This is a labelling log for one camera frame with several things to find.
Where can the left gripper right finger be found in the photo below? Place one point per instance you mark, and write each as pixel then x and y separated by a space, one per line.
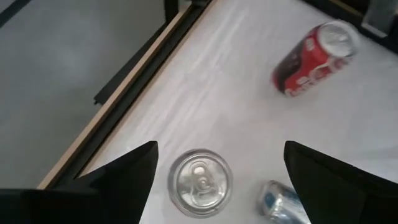
pixel 342 193

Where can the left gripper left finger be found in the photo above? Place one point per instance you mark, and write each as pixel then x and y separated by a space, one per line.
pixel 93 199

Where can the blue silver Red Bull can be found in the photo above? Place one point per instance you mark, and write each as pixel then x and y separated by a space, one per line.
pixel 276 203

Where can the silver can with red print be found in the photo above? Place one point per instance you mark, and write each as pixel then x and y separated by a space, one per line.
pixel 200 183

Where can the red Coca-Cola can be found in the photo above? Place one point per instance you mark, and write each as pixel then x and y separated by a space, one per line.
pixel 314 59

